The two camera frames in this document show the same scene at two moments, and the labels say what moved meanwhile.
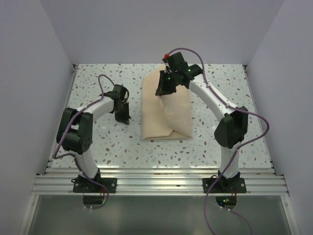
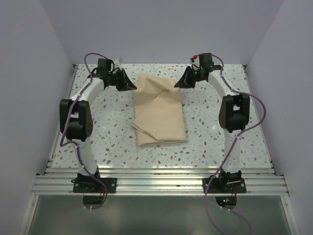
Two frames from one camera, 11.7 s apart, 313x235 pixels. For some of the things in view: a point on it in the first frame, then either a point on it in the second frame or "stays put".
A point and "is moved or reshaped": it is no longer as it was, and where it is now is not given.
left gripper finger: (125, 115) -> (128, 82)
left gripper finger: (120, 112) -> (128, 86)
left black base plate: (83, 185) stays put
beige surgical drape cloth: (167, 116) is moved or reshaped
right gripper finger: (160, 89) -> (188, 80)
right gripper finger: (170, 88) -> (192, 84)
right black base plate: (224, 185) stays put
